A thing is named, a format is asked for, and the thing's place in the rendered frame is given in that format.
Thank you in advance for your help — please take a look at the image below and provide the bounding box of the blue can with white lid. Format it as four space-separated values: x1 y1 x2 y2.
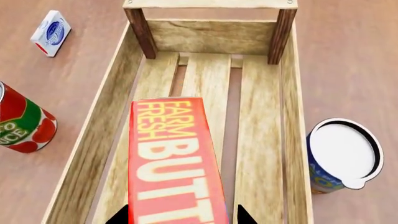
306 118 385 195

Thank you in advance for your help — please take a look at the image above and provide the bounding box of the red farm fresh butter box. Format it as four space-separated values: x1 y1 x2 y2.
127 96 230 224

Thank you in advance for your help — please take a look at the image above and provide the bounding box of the white and blue cream cheese box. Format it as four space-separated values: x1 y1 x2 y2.
30 9 72 58

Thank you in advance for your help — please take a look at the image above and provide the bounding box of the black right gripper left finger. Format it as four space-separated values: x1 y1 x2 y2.
105 203 129 224

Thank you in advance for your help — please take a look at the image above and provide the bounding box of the red tomato sauce can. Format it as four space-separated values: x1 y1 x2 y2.
0 80 58 154

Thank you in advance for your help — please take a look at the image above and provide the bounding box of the light wooden crate tray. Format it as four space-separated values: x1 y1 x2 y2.
40 0 314 224

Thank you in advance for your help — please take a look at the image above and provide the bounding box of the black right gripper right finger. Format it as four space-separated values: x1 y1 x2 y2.
238 203 258 224

